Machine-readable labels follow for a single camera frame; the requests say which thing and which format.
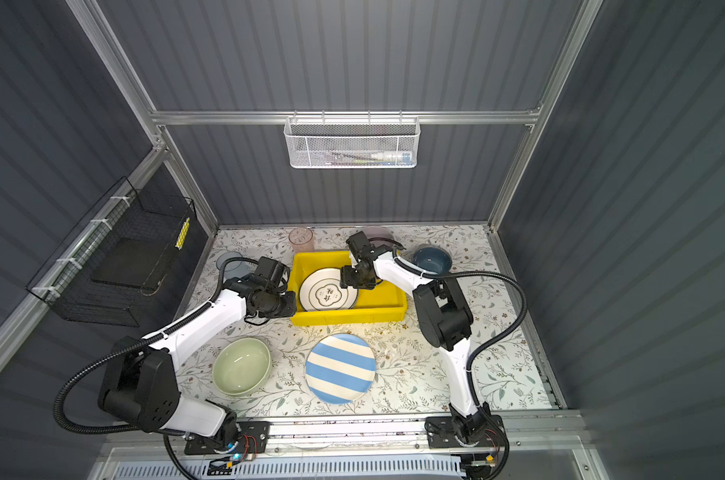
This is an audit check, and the blue plastic cup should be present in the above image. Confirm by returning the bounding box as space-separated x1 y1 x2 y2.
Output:
216 251 250 280

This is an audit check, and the pink plastic cup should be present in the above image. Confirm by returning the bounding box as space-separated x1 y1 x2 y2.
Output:
288 226 316 254

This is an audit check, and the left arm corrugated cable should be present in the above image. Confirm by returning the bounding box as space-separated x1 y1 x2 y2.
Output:
52 256 262 436

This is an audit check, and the blue glazed ceramic bowl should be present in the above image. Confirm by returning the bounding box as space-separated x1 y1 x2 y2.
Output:
410 245 452 275

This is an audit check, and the blue white striped plate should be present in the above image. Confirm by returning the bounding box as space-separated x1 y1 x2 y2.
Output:
304 333 377 405

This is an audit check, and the white wire mesh basket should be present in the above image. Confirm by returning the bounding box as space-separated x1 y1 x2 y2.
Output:
284 112 421 169

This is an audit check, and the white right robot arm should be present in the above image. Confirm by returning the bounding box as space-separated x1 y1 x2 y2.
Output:
340 232 486 445

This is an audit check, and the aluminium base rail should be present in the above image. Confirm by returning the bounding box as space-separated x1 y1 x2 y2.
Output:
106 410 585 460

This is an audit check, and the pink ceramic bowl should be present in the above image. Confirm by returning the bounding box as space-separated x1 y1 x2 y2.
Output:
362 226 394 247

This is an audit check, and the pen in white basket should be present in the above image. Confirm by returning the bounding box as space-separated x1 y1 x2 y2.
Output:
328 151 413 166

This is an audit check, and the yellow plastic bin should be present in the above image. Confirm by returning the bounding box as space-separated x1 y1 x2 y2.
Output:
288 251 407 327

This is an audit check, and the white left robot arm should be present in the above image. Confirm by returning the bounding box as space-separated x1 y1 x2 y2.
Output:
98 257 296 447

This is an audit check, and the light green bowl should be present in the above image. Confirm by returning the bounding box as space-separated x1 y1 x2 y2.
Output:
212 337 272 396

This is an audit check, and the white vented cable duct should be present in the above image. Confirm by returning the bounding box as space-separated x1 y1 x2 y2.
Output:
112 454 465 480

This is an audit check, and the black wire wall basket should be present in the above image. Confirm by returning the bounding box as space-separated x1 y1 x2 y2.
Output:
26 182 198 327

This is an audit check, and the white flower pattern plate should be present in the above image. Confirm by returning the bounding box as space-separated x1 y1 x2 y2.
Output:
298 268 358 312

